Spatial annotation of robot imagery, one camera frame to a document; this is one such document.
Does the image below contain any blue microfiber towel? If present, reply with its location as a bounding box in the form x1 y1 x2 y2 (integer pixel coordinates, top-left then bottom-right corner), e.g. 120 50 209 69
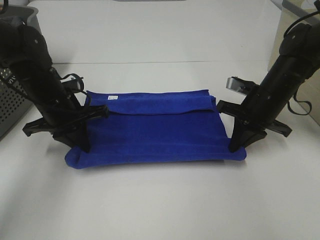
65 89 247 169

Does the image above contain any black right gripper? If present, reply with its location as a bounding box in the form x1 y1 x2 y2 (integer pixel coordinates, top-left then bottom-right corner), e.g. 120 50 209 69
217 100 292 153

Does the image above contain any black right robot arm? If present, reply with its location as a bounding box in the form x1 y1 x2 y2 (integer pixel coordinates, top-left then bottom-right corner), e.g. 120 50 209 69
84 23 320 160

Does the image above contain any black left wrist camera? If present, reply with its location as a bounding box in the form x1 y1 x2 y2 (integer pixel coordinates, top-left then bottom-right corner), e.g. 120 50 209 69
60 73 85 94

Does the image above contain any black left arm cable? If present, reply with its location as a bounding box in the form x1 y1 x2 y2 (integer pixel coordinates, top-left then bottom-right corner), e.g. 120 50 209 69
0 59 110 131

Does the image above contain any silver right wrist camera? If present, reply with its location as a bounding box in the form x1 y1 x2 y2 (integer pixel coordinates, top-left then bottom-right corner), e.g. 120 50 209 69
226 76 256 96

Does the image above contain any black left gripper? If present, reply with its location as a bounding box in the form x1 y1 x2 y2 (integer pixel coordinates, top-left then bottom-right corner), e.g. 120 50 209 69
22 100 109 153

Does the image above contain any grey perforated laundry basket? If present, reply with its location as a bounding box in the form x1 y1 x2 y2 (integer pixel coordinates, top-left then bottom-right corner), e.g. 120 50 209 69
0 6 40 141

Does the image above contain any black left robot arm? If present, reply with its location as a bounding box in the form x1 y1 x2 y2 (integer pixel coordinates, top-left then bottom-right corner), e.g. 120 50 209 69
0 16 109 152

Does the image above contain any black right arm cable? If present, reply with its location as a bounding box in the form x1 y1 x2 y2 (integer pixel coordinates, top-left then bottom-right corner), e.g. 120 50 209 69
284 0 320 116

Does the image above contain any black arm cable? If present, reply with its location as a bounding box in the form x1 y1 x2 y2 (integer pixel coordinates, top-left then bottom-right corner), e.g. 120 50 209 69
284 0 320 116
0 59 110 131

